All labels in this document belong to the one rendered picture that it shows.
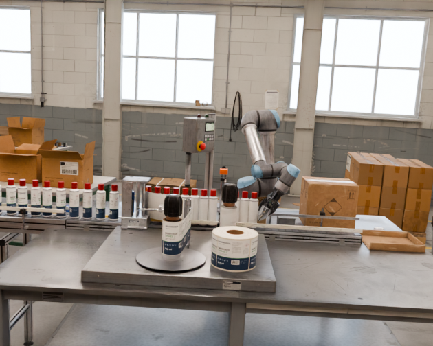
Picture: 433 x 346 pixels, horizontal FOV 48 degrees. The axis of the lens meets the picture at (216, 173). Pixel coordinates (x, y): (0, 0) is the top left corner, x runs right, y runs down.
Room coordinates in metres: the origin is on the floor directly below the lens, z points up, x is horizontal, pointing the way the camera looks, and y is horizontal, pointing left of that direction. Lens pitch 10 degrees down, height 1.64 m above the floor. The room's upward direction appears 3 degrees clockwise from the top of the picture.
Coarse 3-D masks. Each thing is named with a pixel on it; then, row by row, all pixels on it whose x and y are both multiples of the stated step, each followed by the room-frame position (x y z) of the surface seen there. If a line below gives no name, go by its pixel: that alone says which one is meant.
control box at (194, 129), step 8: (184, 120) 2.73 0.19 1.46; (192, 120) 2.69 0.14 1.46; (200, 120) 2.70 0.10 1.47; (208, 120) 2.76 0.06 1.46; (184, 128) 2.73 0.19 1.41; (192, 128) 2.69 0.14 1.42; (200, 128) 2.70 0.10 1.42; (184, 136) 2.72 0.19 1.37; (192, 136) 2.69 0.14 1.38; (200, 136) 2.70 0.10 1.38; (184, 144) 2.72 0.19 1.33; (192, 144) 2.69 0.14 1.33; (208, 144) 2.77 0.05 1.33; (192, 152) 2.69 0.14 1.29; (200, 152) 2.73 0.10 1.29
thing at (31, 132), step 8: (8, 120) 6.29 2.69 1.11; (16, 120) 6.45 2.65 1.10; (24, 120) 6.52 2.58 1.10; (32, 120) 6.50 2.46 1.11; (40, 120) 6.29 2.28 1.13; (8, 128) 6.25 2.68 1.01; (16, 128) 6.22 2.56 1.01; (24, 128) 6.07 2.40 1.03; (32, 128) 6.19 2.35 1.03; (40, 128) 6.35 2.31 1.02; (16, 136) 6.22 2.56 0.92; (24, 136) 6.20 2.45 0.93; (32, 136) 6.19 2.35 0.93; (40, 136) 6.34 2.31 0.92; (16, 144) 6.22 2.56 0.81; (40, 144) 6.35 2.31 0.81
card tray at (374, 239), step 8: (368, 232) 2.80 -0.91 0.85; (376, 232) 2.80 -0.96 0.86; (384, 232) 2.80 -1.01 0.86; (392, 232) 2.80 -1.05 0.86; (400, 232) 2.80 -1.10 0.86; (408, 232) 2.79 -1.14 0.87; (368, 240) 2.70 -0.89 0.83; (376, 240) 2.71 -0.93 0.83; (384, 240) 2.72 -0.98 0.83; (392, 240) 2.73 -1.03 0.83; (400, 240) 2.74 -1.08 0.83; (408, 240) 2.75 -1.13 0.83; (416, 240) 2.67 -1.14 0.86; (368, 248) 2.56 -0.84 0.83; (376, 248) 2.55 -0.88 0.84; (384, 248) 2.55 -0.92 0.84; (392, 248) 2.55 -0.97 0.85; (400, 248) 2.55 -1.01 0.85; (408, 248) 2.55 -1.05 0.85; (416, 248) 2.55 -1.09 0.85; (424, 248) 2.55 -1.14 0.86
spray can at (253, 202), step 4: (252, 192) 2.67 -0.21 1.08; (256, 192) 2.68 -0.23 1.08; (252, 196) 2.67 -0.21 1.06; (256, 196) 2.67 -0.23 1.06; (252, 200) 2.66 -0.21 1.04; (256, 200) 2.66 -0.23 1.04; (252, 204) 2.66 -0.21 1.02; (256, 204) 2.66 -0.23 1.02; (252, 208) 2.66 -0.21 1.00; (256, 208) 2.66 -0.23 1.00; (252, 212) 2.66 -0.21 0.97; (256, 212) 2.67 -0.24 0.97; (248, 216) 2.68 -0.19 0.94; (252, 216) 2.66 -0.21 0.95; (256, 216) 2.67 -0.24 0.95; (248, 220) 2.68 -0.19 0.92; (252, 220) 2.66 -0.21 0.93; (256, 220) 2.67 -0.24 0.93; (252, 228) 2.66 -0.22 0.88
